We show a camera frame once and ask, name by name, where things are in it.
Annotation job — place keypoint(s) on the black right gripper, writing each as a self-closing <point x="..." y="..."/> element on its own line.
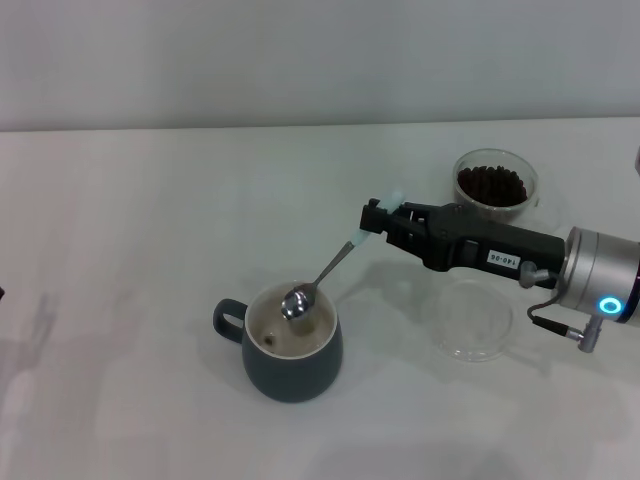
<point x="475" y="247"/>

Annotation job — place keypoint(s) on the clear glass saucer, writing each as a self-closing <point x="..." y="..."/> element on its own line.
<point x="470" y="345"/>

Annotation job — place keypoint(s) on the single coffee bean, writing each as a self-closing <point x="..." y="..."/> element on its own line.
<point x="269" y="341"/>

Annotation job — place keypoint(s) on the dark grey mug white inside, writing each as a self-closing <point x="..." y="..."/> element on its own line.
<point x="295" y="370"/>

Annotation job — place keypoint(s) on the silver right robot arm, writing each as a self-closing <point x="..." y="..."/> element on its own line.
<point x="600" y="272"/>

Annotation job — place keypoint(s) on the glass cup of coffee beans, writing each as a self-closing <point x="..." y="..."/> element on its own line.
<point x="492" y="185"/>

